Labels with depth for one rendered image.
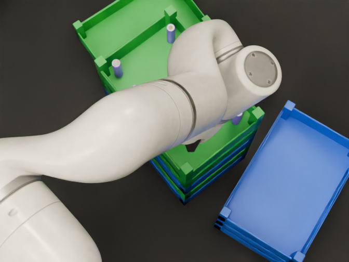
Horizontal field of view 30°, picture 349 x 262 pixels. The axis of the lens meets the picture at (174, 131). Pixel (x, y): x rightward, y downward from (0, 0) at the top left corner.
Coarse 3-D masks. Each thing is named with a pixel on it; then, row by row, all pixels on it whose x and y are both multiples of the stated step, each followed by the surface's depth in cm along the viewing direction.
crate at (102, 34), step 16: (128, 0) 176; (144, 0) 178; (160, 0) 178; (176, 0) 178; (192, 0) 173; (96, 16) 172; (112, 16) 177; (128, 16) 177; (144, 16) 177; (160, 16) 177; (192, 16) 177; (208, 16) 169; (80, 32) 171; (96, 32) 176; (112, 32) 176; (128, 32) 176; (96, 48) 175; (112, 48) 175
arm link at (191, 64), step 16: (192, 32) 98; (208, 32) 97; (224, 32) 103; (176, 48) 98; (192, 48) 95; (208, 48) 94; (224, 48) 103; (176, 64) 96; (192, 64) 93; (208, 64) 93; (176, 80) 84; (192, 80) 86; (208, 80) 89; (192, 96) 83; (208, 96) 86; (224, 96) 91; (192, 112) 82; (208, 112) 86; (224, 112) 92; (192, 128) 83; (208, 128) 90
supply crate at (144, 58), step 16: (176, 16) 136; (144, 32) 136; (160, 32) 141; (176, 32) 141; (128, 48) 138; (144, 48) 140; (160, 48) 140; (96, 64) 132; (128, 64) 139; (144, 64) 139; (160, 64) 139; (112, 80) 138; (128, 80) 138; (144, 80) 138; (256, 112) 128; (224, 128) 135; (240, 128) 135; (208, 144) 135; (224, 144) 135; (176, 160) 134; (192, 160) 134; (208, 160) 129; (192, 176) 132
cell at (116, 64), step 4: (116, 60) 133; (112, 64) 132; (116, 64) 132; (120, 64) 133; (116, 68) 133; (120, 68) 134; (116, 72) 135; (120, 72) 136; (116, 76) 138; (120, 76) 138
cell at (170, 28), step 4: (168, 24) 135; (172, 24) 135; (168, 28) 135; (172, 28) 134; (168, 32) 135; (172, 32) 135; (168, 36) 137; (172, 36) 137; (168, 40) 139; (172, 40) 139
